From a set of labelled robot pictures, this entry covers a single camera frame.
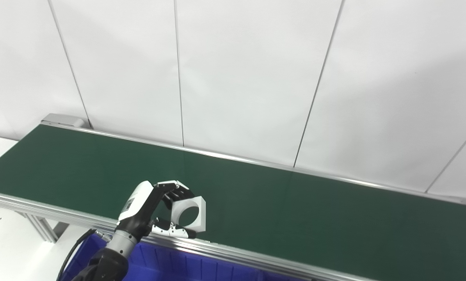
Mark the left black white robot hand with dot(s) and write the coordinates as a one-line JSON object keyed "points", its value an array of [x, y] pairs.
{"points": [[141, 210]]}

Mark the white square part round hole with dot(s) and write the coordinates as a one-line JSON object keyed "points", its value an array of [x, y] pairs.
{"points": [[201, 214]]}

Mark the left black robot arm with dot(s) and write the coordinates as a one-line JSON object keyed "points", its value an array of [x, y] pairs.
{"points": [[108, 263]]}

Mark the large blue plastic bin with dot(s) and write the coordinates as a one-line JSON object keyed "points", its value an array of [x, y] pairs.
{"points": [[170, 263]]}

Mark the green conveyor belt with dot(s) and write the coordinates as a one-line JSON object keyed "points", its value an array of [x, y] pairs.
{"points": [[295, 210]]}

